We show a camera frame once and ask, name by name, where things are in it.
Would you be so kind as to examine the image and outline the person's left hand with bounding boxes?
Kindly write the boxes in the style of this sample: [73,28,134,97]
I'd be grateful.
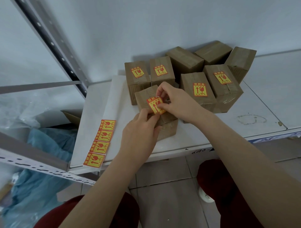
[118,109,163,166]

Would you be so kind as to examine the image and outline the person's right hand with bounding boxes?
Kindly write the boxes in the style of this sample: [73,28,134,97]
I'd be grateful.
[157,81,213,123]

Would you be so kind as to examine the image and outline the single yellow red warning sticker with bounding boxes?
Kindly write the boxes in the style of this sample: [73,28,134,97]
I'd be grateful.
[146,96,166,116]

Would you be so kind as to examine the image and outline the small taped cardboard box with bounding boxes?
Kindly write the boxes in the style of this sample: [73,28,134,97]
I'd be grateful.
[135,85,179,141]

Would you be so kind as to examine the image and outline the person's right forearm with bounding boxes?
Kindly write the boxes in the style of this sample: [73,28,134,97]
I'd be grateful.
[200,114,301,228]

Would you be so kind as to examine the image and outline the person's left forearm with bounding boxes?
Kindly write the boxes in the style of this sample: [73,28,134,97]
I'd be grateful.
[58,155,152,228]

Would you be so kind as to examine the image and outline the group of brown cardboard boxes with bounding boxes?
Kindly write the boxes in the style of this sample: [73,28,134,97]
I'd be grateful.
[124,40,257,124]

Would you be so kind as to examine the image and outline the strip of yellow red stickers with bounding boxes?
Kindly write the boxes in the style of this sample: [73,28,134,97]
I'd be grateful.
[83,119,117,168]

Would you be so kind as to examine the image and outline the white flat board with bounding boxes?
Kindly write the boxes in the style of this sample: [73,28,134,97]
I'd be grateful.
[68,75,248,176]

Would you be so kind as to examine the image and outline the white shoe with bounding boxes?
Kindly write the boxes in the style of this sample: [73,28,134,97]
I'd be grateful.
[198,187,215,204]

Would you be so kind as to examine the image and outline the open cardboard carton flap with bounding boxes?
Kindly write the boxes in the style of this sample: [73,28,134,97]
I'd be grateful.
[60,110,82,126]

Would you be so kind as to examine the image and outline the red trousers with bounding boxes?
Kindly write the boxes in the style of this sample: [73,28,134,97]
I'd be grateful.
[33,159,264,228]

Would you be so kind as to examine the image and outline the blue white edge label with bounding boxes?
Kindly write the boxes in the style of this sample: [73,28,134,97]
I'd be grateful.
[247,131,301,144]

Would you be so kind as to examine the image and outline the grey metal shelf upright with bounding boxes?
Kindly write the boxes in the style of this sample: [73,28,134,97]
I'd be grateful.
[14,0,88,98]

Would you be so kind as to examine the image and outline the grey metal shelf brace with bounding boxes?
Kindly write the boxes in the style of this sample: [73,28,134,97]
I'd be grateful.
[0,80,88,95]

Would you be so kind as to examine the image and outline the blue plastic bag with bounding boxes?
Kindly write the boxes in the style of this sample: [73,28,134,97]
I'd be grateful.
[0,127,79,228]

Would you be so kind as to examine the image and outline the white perforated shelf beam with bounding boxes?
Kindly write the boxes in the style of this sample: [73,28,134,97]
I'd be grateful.
[0,132,97,186]

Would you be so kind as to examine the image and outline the clear plastic bag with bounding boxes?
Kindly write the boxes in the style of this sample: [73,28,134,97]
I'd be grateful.
[0,93,84,141]

